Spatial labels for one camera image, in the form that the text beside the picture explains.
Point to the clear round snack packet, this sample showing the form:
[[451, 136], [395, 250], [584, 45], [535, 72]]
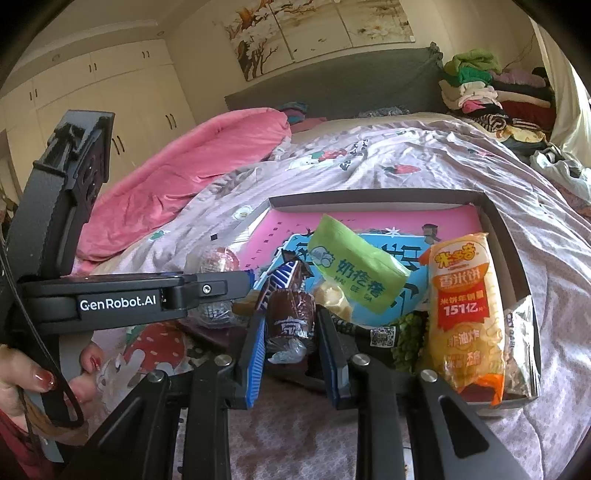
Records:
[[217, 261]]

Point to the red garment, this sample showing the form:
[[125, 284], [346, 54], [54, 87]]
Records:
[[14, 450]]

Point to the silver foil snack packet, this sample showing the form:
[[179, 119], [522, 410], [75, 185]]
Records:
[[521, 350]]

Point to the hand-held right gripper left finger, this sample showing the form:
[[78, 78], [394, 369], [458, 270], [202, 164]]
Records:
[[256, 364]]

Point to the cream wardrobe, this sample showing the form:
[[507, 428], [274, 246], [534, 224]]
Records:
[[115, 92]]

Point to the brown chocolate snack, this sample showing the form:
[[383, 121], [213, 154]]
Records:
[[291, 323]]

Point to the cream curtain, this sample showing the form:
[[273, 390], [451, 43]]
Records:
[[565, 92]]

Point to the pile of folded clothes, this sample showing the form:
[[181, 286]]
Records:
[[489, 92]]

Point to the pink book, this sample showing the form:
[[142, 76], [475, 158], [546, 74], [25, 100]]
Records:
[[286, 226]]

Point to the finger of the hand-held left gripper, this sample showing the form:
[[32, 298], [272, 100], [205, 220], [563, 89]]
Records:
[[212, 289]]

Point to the blue cookie packet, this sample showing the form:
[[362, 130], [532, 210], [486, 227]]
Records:
[[281, 277]]

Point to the person's left hand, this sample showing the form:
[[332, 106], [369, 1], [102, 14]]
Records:
[[32, 378]]

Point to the dark grey headboard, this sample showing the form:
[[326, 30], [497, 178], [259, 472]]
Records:
[[346, 83]]

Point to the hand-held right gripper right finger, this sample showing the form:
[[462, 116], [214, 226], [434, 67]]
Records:
[[330, 364]]

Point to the cardboard box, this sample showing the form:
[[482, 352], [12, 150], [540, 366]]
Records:
[[369, 196]]

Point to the white plastic bag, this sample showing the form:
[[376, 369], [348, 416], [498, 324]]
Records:
[[558, 170]]

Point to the orange rice cracker packet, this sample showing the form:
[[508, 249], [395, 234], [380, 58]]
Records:
[[466, 300]]

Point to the yellow-green cake packet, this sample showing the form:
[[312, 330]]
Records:
[[360, 267]]

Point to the patterned dark garment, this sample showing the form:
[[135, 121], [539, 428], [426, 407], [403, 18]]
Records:
[[385, 110]]

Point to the pink pillow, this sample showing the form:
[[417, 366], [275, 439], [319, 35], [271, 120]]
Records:
[[184, 170]]

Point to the floral wall painting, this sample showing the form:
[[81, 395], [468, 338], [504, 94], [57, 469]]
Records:
[[314, 32]]

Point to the dark green snack packet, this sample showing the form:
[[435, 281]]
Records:
[[378, 339]]

